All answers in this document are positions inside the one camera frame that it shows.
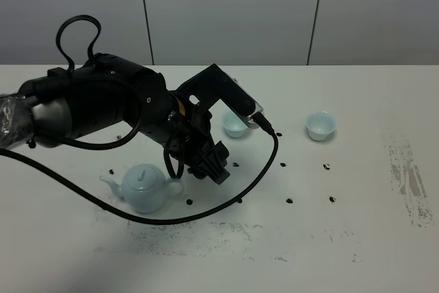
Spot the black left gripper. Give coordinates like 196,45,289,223
164,91,229,185

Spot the light blue porcelain teapot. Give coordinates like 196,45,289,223
99,164,185,214

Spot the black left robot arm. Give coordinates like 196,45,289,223
2,54,229,184

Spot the left light blue teacup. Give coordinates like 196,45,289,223
222,111,248,139

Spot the light blue teacup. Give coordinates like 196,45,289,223
306,111,336,141
222,111,248,139

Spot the right light blue teacup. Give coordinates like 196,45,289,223
306,111,336,141

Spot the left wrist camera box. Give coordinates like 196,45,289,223
175,64,263,129

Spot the black left camera cable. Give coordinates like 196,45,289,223
0,14,279,226

